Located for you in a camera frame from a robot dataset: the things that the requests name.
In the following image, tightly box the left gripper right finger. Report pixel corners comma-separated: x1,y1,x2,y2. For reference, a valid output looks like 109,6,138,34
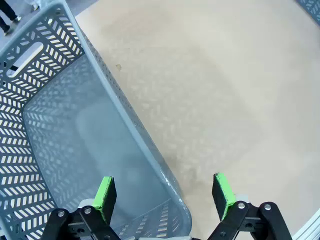
207,172,293,240

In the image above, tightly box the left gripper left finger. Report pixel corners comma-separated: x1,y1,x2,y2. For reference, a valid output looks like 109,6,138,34
43,176,121,240

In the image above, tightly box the mannequin in beige jacket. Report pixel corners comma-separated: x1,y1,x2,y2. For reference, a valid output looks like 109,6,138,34
0,0,22,36

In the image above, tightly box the aluminium frame rail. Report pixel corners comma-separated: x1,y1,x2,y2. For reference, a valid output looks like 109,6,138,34
291,206,320,240

